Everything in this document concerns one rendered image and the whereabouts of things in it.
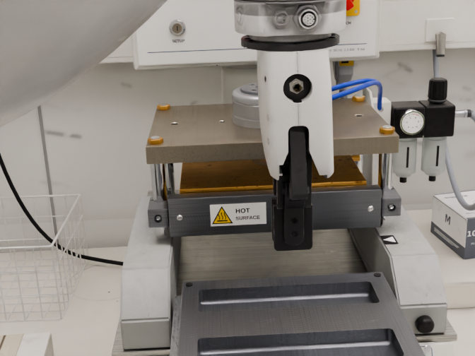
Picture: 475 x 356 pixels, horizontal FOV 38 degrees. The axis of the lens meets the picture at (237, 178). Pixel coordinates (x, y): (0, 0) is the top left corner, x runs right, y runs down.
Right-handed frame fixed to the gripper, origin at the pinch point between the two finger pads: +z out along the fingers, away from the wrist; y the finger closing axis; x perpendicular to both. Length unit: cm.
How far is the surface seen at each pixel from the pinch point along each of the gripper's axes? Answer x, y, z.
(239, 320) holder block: 4.6, 0.6, 9.4
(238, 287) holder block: 4.5, 6.5, 9.4
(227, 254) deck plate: 5.3, 27.4, 15.9
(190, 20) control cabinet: 8.6, 38.7, -12.5
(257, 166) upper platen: 1.3, 24.1, 3.0
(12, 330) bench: 39, 42, 34
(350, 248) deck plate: -10.5, 27.2, 15.9
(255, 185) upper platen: 2.0, 17.6, 3.0
